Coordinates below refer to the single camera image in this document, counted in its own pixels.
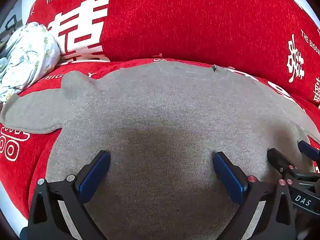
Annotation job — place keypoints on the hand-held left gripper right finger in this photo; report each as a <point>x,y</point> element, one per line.
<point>228,177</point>

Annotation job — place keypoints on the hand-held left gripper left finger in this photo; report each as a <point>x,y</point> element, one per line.
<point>96,172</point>

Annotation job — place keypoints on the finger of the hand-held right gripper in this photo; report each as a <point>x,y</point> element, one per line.
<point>308,151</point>
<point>277,158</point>

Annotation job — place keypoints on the grey knitted sweater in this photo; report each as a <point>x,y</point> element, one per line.
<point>160,105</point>

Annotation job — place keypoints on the light floral crumpled cloth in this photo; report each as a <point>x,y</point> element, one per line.
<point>30,52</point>

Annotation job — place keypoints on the red printed sofa cover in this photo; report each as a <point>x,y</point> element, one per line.
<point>187,25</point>

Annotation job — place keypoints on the black metal frame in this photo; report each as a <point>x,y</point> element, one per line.
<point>10,26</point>

